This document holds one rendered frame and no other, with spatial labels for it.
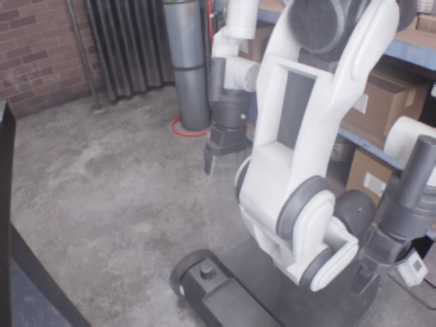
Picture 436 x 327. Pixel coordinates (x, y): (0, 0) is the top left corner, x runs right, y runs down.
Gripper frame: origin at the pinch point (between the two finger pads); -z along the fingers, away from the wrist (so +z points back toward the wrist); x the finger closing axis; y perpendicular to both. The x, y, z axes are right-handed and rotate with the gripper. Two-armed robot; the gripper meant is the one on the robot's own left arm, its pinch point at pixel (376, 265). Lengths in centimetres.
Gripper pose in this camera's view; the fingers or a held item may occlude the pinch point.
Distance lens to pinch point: 60.0
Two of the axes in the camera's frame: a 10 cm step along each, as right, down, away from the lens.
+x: -7.9, 2.4, -5.6
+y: 6.0, 4.5, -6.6
